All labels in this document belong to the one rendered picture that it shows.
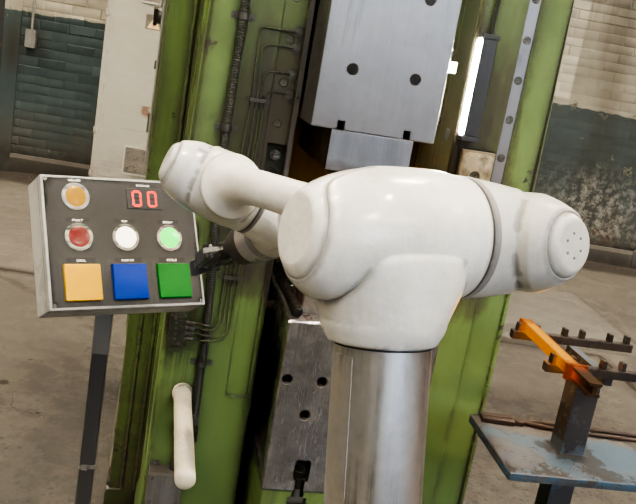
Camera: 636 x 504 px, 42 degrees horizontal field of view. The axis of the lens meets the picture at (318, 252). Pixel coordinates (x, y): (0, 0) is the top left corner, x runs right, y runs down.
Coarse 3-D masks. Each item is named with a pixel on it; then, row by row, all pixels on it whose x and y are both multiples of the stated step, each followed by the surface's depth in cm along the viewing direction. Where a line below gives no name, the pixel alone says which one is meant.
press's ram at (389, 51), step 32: (320, 0) 196; (352, 0) 183; (384, 0) 184; (416, 0) 185; (448, 0) 187; (320, 32) 190; (352, 32) 185; (384, 32) 186; (416, 32) 187; (448, 32) 188; (320, 64) 186; (352, 64) 187; (384, 64) 188; (416, 64) 189; (448, 64) 190; (320, 96) 187; (352, 96) 188; (384, 96) 190; (416, 96) 191; (352, 128) 190; (384, 128) 192; (416, 128) 193
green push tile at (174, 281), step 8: (160, 264) 175; (168, 264) 176; (176, 264) 177; (184, 264) 178; (160, 272) 174; (168, 272) 175; (176, 272) 176; (184, 272) 177; (160, 280) 174; (168, 280) 175; (176, 280) 176; (184, 280) 177; (160, 288) 173; (168, 288) 174; (176, 288) 175; (184, 288) 176; (160, 296) 173; (168, 296) 174; (176, 296) 175; (184, 296) 176
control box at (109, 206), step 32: (32, 192) 168; (64, 192) 167; (96, 192) 171; (128, 192) 175; (160, 192) 179; (32, 224) 168; (64, 224) 165; (96, 224) 169; (128, 224) 173; (160, 224) 178; (192, 224) 182; (64, 256) 164; (96, 256) 167; (128, 256) 172; (160, 256) 176; (192, 256) 180; (192, 288) 178
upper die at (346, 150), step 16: (304, 128) 225; (320, 128) 203; (336, 128) 193; (304, 144) 222; (320, 144) 200; (336, 144) 191; (352, 144) 191; (368, 144) 192; (384, 144) 193; (400, 144) 193; (320, 160) 198; (336, 160) 192; (352, 160) 192; (368, 160) 193; (384, 160) 194; (400, 160) 194
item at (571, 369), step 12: (528, 324) 199; (528, 336) 197; (540, 336) 191; (540, 348) 189; (552, 348) 184; (564, 360) 177; (564, 372) 174; (576, 372) 170; (588, 372) 170; (576, 384) 169; (588, 384) 164; (600, 384) 164; (588, 396) 165
